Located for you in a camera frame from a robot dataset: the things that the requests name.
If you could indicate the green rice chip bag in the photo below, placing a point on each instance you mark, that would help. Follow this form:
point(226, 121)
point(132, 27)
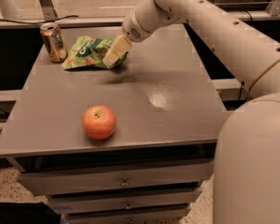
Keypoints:
point(90, 52)

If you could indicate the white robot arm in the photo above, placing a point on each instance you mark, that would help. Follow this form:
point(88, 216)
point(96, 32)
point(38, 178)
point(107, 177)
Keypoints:
point(247, 159)

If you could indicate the red apple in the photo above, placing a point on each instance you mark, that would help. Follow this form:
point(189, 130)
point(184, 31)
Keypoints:
point(99, 122)

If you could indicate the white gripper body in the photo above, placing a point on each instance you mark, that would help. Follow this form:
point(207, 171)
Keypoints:
point(132, 27)

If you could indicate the metal rail frame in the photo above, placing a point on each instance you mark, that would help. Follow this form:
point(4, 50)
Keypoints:
point(68, 17)

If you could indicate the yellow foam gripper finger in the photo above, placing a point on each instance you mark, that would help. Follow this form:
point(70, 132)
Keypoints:
point(120, 46)

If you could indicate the orange soda can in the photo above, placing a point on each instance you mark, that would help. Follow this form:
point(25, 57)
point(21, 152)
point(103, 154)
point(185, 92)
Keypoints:
point(53, 40)

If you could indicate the grey drawer cabinet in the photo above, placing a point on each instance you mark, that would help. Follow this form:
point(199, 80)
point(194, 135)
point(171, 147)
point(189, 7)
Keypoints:
point(118, 146)

